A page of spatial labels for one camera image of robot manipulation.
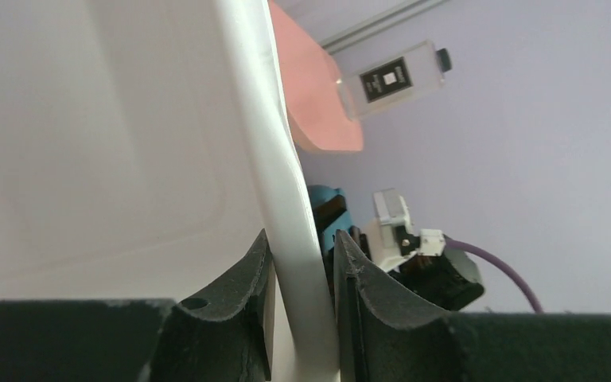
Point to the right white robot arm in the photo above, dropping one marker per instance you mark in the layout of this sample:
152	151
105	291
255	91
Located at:
452	281

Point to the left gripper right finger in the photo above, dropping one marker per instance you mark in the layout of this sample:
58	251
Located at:
388	333

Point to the teal round bucket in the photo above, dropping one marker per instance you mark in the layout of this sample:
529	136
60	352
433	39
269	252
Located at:
330	214

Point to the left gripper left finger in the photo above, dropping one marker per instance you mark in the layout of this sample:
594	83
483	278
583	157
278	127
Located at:
223	332

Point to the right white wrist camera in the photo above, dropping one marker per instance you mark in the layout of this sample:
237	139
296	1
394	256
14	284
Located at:
391	236

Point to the clear glass vase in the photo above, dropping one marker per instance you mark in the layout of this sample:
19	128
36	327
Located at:
410	74

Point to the white plastic tub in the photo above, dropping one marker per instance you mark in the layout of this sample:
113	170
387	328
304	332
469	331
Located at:
143	146

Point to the pink three-tier shelf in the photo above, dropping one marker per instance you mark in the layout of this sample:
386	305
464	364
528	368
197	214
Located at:
321	118

